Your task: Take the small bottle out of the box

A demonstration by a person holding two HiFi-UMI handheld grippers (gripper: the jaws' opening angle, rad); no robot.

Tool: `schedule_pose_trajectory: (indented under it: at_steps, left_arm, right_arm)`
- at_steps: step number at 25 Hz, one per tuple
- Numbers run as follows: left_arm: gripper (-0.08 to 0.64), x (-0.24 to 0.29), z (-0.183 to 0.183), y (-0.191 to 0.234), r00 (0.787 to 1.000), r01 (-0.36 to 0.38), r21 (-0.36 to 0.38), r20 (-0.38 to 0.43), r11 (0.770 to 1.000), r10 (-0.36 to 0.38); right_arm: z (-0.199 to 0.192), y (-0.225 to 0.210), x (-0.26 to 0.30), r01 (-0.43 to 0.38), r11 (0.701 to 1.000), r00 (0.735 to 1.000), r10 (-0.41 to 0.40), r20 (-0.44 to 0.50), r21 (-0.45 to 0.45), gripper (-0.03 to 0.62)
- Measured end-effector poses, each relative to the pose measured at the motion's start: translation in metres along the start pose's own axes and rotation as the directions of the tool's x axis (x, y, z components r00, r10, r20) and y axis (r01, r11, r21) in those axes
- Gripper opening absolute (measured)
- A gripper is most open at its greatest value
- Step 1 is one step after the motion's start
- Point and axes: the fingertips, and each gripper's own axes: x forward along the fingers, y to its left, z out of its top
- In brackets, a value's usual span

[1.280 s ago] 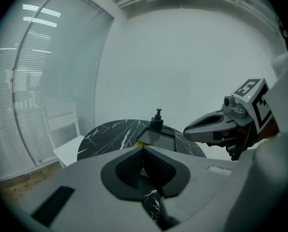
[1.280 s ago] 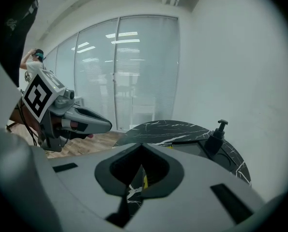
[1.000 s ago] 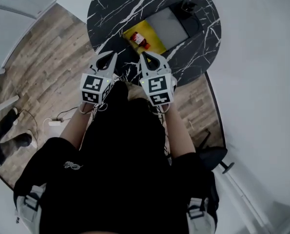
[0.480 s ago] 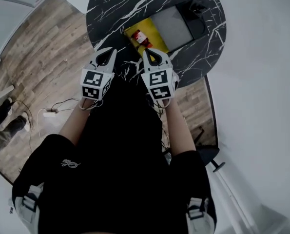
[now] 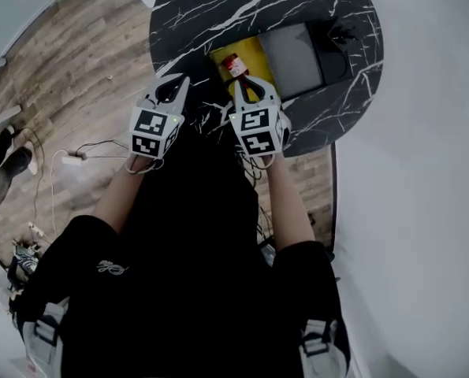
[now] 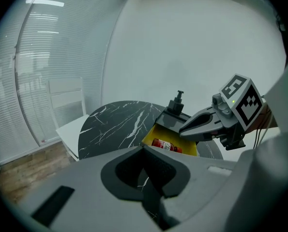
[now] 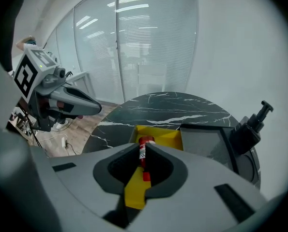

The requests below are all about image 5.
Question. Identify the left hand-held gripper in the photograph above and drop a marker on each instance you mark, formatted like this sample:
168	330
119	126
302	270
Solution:
151	130

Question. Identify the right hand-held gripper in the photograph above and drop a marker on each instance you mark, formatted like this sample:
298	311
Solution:
257	128

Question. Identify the dark red bottle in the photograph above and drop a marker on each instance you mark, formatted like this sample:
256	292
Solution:
234	66

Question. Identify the yellow box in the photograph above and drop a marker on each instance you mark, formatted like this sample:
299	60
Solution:
254	55

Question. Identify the person's right forearm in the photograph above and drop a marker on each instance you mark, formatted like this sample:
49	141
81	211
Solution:
289	203

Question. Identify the person's left forearm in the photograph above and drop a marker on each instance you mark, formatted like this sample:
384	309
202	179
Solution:
121	195

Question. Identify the black tray grey inside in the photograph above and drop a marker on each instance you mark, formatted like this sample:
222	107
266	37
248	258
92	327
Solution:
293	59

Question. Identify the round black marble table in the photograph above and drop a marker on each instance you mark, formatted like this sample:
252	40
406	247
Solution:
226	10

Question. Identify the white power adapter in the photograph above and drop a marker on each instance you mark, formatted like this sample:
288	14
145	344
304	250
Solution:
73	160

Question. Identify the person's black t-shirt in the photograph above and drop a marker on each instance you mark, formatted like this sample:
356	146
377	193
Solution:
194	270

